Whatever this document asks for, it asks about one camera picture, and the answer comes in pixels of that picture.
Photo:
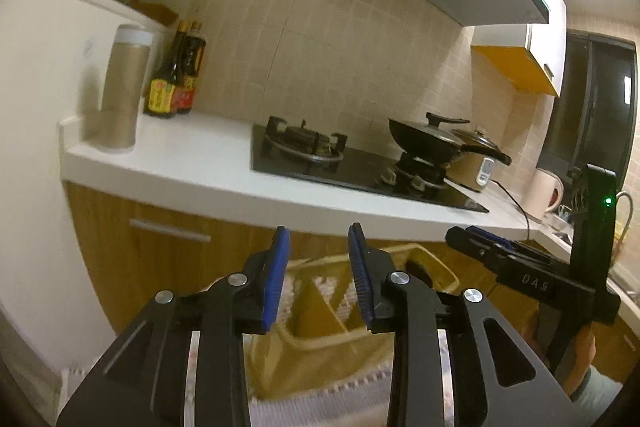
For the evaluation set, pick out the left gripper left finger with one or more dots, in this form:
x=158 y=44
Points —
x=242 y=303

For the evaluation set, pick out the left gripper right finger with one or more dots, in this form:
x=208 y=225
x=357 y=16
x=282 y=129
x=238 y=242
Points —
x=497 y=379

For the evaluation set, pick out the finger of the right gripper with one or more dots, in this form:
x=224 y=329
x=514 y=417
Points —
x=491 y=237
x=530 y=253

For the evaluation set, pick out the grey sleeve right forearm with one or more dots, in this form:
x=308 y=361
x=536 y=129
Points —
x=594 y=395

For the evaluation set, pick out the person's right hand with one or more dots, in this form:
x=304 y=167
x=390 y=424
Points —
x=585 y=349

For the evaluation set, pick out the white electric kettle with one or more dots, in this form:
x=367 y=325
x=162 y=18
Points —
x=543 y=194

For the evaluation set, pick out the gold rice cooker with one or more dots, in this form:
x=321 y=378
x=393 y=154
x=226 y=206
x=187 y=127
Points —
x=472 y=170

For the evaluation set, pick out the chrome sink faucet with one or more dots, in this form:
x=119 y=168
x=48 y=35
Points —
x=624 y=214

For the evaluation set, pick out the striped woven table cloth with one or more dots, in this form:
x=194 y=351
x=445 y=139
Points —
x=320 y=401

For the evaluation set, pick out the black wok with lid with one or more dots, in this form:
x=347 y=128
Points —
x=428 y=141

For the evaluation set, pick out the dark window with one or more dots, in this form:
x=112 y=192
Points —
x=593 y=120

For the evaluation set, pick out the yellow plastic utensil basket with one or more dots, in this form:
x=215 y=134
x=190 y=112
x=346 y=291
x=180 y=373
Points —
x=319 y=338

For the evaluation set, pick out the white yellow upper cabinet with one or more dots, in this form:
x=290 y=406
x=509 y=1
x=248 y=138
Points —
x=531 y=56

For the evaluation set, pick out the black gas stove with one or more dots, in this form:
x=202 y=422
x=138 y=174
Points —
x=406 y=177

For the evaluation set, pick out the front soy sauce bottle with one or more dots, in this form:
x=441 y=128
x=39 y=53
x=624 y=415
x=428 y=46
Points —
x=165 y=83

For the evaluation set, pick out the soy sauce bottle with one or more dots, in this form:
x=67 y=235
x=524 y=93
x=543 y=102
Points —
x=192 y=60
x=165 y=83

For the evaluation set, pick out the gold thermos bottle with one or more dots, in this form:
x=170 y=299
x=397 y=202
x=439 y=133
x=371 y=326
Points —
x=122 y=88

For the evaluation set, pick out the rear soy sauce bottle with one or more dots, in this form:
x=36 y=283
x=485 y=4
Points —
x=192 y=60

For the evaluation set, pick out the brown box on shelf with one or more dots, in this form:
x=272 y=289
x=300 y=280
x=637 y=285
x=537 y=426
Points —
x=157 y=11

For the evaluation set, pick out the silver cabinet handle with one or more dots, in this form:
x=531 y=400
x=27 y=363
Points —
x=169 y=230

